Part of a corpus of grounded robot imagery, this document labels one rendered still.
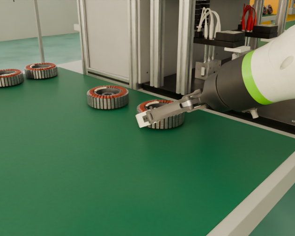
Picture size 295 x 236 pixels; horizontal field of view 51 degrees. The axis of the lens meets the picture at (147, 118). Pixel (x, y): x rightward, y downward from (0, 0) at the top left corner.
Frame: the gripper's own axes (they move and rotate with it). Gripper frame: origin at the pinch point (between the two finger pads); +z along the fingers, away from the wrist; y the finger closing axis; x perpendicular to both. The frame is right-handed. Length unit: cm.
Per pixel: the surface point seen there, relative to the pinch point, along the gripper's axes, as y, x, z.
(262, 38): 55, 13, 2
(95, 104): -7.7, 7.8, 15.4
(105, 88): -1.3, 11.8, 19.0
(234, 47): 32.1, 11.1, -2.0
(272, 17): 301, 63, 119
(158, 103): 1.7, 2.5, 2.9
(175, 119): -0.3, -2.3, -3.5
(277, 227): 74, -68, 37
